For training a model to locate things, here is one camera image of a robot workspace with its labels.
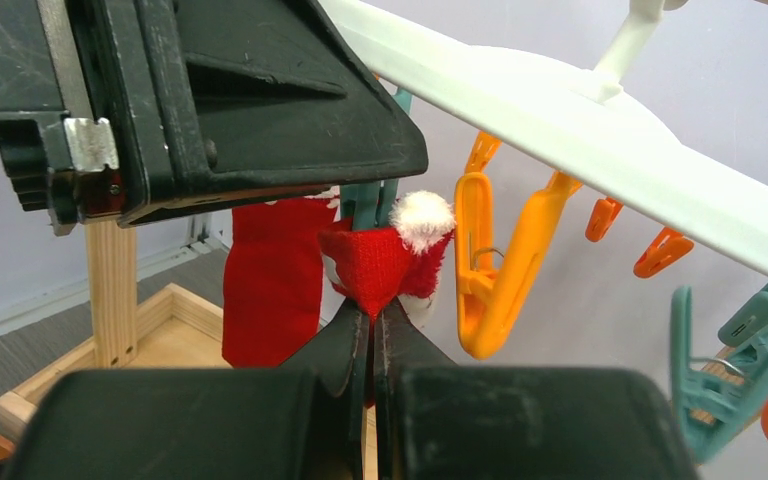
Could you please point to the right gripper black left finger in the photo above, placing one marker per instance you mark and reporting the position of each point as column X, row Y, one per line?
column 329, row 423

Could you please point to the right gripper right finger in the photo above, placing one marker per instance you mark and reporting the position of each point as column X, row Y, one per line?
column 399, row 348

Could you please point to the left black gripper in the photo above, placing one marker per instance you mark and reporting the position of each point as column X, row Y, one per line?
column 89, row 102

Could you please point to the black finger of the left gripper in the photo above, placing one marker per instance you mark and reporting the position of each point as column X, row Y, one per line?
column 265, row 99

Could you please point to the red sock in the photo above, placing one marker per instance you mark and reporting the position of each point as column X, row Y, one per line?
column 273, row 278
column 401, row 261

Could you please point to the wooden hanger stand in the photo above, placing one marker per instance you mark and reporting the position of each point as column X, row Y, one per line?
column 148, row 395

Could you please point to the white round clip hanger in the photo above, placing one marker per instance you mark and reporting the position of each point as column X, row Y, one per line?
column 520, row 98

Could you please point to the orange clothes peg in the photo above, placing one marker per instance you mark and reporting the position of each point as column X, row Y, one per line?
column 604, row 213
column 492, row 285
column 668, row 247

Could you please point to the teal clothes peg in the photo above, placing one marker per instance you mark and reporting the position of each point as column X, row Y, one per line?
column 716, row 398
column 368, row 204

